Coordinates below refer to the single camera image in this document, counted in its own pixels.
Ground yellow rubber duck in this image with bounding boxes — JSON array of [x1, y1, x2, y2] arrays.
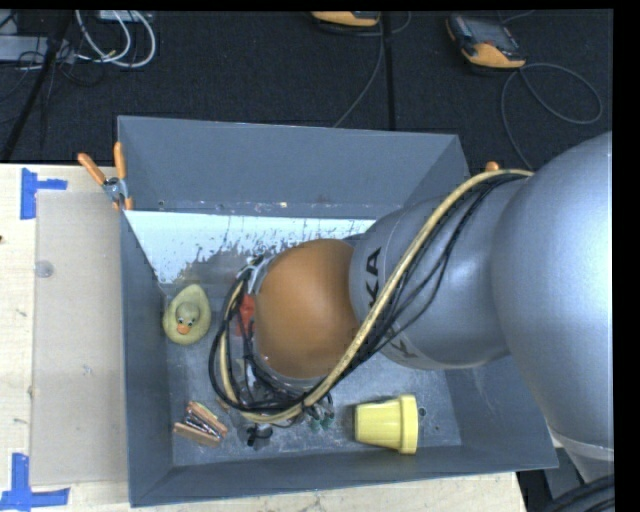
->
[[161, 284, 212, 347]]

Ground yellow plastic cup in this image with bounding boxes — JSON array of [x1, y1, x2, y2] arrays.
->
[[353, 394, 420, 456]]

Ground pale cardboard board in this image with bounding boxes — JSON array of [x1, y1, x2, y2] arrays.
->
[[28, 191, 130, 487]]

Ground grey metal bin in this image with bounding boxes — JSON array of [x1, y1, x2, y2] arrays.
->
[[116, 115, 561, 508]]

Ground black cylinder on white bracket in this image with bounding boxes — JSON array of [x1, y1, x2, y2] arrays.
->
[[244, 422, 275, 448]]

